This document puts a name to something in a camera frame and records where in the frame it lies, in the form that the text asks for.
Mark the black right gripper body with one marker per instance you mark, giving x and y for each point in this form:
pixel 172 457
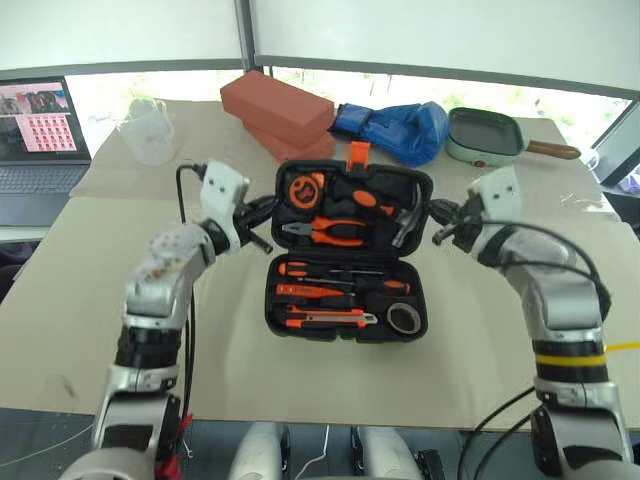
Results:
pixel 469 225

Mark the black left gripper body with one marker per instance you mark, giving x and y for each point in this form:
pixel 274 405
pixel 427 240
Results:
pixel 241 225

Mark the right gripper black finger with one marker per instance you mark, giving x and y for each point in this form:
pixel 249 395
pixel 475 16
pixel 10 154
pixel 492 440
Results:
pixel 447 235
pixel 445 210

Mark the orange voltage tester pen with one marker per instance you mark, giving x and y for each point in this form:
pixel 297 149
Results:
pixel 300 290

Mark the orange black utility knife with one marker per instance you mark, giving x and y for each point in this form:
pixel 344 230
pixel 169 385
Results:
pixel 325 318

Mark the black plastic tool case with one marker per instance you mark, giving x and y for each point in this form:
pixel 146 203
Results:
pixel 350 337

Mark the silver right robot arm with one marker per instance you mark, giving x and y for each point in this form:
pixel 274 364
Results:
pixel 560 295

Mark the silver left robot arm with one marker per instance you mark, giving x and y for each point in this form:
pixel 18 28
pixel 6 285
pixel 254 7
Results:
pixel 160 280

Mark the steel claw hammer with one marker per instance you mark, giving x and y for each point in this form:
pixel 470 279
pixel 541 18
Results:
pixel 407 222

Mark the orange black tape measure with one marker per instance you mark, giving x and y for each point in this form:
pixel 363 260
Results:
pixel 302 190

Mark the red brick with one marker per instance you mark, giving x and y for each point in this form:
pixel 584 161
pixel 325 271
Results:
pixel 275 102
pixel 310 150

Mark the blue boxing glove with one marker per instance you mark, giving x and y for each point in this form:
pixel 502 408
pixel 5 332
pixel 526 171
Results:
pixel 405 135

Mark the green electric frying pan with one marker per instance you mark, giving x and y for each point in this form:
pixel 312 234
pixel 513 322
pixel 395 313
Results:
pixel 482 132

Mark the clear plastic measuring cup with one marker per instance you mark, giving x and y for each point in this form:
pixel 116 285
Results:
pixel 147 135

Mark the white mug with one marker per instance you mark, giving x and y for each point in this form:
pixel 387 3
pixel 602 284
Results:
pixel 591 159

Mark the dark monitor screen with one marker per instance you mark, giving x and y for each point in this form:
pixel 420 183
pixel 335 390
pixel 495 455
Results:
pixel 617 150

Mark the pale purple object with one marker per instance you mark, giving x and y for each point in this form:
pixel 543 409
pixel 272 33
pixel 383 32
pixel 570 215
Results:
pixel 631 184

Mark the silver rounded leg housing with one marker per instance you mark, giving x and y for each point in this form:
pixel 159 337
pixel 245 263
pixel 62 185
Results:
pixel 260 452
pixel 385 452

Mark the open laptop computer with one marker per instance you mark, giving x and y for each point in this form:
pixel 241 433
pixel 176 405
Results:
pixel 35 150

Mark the white side desk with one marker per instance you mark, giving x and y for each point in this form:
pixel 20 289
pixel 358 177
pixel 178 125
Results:
pixel 20 232

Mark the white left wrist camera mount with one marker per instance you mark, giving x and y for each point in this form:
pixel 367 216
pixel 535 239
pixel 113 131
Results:
pixel 222 187

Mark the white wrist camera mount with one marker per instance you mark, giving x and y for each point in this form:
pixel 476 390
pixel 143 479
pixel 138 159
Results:
pixel 497 192
pixel 222 187

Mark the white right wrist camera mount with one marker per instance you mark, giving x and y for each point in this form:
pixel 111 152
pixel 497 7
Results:
pixel 497 192

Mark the grey window frame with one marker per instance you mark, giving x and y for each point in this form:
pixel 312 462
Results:
pixel 245 30

